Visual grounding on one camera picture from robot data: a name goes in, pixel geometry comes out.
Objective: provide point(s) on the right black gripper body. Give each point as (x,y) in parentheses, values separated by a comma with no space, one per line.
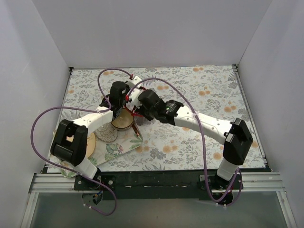
(141,110)

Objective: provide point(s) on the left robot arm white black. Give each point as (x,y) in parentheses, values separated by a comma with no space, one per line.
(70,141)

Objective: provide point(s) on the beige ceramic bowl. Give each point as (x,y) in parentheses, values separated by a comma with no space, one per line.
(123,122)

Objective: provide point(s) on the copper spoon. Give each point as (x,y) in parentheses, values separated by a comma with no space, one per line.
(135,129)

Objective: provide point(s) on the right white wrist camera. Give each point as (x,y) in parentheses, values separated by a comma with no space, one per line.
(132,98)

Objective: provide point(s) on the speckled grey saucer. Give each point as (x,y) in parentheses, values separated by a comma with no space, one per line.
(106,133)

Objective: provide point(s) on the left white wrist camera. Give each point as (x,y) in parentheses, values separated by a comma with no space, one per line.
(134,82)

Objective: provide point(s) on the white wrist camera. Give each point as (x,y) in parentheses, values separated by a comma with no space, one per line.
(134,82)
(132,98)

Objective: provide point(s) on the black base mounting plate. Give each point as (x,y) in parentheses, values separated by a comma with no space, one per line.
(128,185)

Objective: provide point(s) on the red black headphones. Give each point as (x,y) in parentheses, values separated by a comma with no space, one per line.
(134,111)

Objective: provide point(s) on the yellow bird plate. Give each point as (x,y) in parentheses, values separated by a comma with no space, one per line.
(90,147)

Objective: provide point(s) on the floral serving tray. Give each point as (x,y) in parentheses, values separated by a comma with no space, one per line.
(106,151)

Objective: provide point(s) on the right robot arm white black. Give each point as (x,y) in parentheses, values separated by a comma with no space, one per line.
(235,136)

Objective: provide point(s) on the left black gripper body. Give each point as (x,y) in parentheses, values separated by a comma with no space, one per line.
(118,111)

